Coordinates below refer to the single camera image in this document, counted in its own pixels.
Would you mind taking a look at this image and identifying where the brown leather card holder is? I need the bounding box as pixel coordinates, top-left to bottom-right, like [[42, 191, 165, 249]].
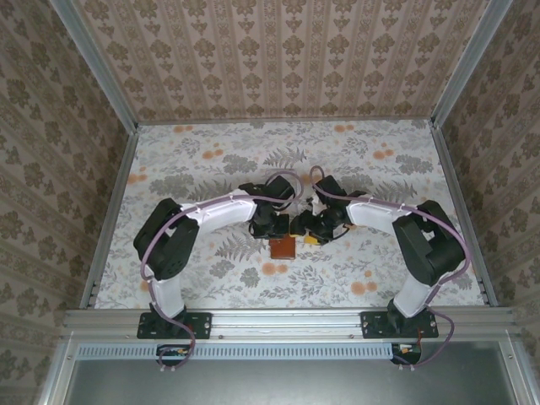
[[269, 235, 298, 262]]

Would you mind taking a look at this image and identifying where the grey metal panel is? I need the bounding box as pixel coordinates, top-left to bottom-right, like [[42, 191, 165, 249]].
[[62, 358, 514, 405]]

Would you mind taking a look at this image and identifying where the aluminium mounting rail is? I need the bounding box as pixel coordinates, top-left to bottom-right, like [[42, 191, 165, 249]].
[[62, 308, 518, 338]]

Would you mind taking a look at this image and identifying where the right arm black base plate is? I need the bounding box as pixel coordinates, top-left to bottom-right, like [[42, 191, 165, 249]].
[[360, 310, 440, 340]]

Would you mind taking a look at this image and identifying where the white slotted cable duct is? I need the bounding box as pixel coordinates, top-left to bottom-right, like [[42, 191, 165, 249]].
[[78, 342, 400, 362]]

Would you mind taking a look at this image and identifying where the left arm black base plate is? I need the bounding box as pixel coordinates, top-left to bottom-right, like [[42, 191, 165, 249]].
[[137, 310, 213, 340]]

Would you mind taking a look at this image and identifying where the aluminium table side rail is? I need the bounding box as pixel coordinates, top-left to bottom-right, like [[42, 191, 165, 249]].
[[79, 124, 140, 311], [429, 124, 499, 307]]

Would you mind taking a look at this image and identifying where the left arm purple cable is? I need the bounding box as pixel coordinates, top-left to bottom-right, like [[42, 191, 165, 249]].
[[141, 170, 305, 375]]

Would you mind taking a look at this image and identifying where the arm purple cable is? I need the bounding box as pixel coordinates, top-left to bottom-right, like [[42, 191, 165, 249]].
[[141, 170, 305, 375], [309, 165, 473, 372]]

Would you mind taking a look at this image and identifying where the black connector box with wires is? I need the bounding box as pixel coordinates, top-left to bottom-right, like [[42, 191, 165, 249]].
[[154, 343, 192, 367], [390, 342, 424, 366]]

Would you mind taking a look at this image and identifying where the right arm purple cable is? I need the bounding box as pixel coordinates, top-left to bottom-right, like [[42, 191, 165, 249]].
[[309, 165, 473, 372]]

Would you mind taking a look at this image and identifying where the aluminium frame post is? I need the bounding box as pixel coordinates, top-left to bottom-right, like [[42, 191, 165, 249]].
[[49, 0, 140, 132], [429, 0, 514, 127]]

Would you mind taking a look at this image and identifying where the aluminium lower frame strut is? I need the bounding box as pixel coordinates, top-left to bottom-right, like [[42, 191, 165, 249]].
[[499, 337, 540, 405], [36, 337, 81, 405]]

